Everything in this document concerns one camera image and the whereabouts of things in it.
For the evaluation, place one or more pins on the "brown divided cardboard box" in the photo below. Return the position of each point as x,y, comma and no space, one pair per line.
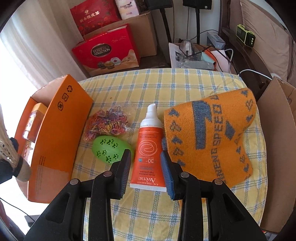
279,150

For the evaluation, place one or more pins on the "orange cardboard box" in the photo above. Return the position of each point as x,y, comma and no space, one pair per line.
57,139

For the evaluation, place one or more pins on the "orange grey knitted scarf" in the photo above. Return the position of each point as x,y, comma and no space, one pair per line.
208,139

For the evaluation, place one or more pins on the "red paper gift bag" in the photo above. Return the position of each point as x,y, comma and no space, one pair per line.
92,18

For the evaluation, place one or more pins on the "bag of colourful rubber bands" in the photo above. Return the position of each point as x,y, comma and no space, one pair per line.
106,122

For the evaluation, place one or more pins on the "orange sunscreen tube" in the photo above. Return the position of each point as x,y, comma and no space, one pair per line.
148,148

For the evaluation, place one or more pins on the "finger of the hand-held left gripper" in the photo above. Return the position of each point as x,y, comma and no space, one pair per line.
13,144
5,171

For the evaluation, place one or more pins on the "grey rectangular box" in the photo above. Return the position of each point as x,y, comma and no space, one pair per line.
215,39

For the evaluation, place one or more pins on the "plain brown cardboard box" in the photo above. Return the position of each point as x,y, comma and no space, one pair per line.
144,34

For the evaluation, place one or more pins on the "clear plastic appliance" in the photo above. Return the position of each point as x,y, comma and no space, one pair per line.
187,47

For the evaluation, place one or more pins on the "brown sofa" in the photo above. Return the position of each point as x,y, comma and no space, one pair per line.
261,58

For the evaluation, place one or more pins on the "white tissue pack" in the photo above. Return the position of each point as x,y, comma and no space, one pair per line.
128,9

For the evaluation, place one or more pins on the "green portable device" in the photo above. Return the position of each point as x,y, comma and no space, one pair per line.
246,36

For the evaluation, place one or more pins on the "white curtain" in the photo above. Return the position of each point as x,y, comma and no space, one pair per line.
34,46

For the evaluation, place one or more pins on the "clear jar with yellow lid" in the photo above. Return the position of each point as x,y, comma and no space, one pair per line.
34,122

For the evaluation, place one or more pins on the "large brown sofa cushion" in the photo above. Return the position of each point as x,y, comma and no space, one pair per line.
266,20

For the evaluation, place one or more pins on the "teal orange pouch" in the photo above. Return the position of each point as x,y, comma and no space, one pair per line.
208,58

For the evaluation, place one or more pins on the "green egg-shaped paw-print toy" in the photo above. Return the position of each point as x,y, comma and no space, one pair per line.
111,148

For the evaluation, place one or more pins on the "yellow checked tablecloth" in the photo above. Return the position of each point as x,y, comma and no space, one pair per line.
148,215

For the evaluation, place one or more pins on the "white feather shuttlecock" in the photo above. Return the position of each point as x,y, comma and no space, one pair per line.
9,148

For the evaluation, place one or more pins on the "red Ferrero gift bag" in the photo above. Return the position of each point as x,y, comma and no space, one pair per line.
104,51

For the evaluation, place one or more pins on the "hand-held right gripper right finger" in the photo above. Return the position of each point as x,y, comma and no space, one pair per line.
167,177

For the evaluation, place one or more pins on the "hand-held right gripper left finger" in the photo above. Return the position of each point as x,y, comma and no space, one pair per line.
123,172

